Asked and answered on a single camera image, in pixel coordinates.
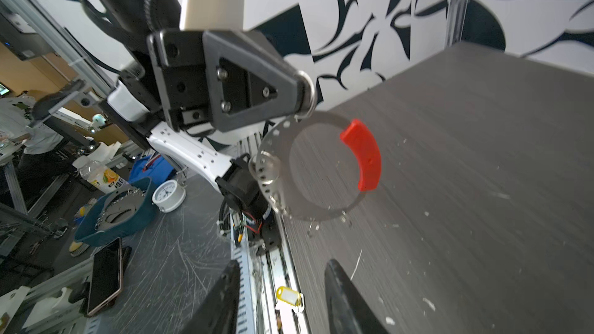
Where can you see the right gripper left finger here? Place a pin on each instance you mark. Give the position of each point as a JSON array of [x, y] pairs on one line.
[[218, 313]]

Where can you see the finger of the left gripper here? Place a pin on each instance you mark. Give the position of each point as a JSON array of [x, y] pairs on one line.
[[249, 82]]

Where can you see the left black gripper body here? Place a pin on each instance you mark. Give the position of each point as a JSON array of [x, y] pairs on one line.
[[179, 64]]

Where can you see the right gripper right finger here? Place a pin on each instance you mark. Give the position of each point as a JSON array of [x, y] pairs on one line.
[[347, 310]]

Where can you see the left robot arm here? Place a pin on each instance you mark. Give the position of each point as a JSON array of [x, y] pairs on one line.
[[136, 108]]

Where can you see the blue plastic bin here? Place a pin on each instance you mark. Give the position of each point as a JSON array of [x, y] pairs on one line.
[[155, 167]]

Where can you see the black smartphone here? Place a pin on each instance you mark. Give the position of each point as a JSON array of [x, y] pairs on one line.
[[106, 277]]

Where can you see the white round gauge clock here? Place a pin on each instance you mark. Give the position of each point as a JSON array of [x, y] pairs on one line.
[[169, 196]]

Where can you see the plastic juice bottle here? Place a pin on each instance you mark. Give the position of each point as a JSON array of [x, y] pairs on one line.
[[102, 177]]

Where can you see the teal tray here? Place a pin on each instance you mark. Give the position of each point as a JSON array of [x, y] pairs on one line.
[[120, 214]]

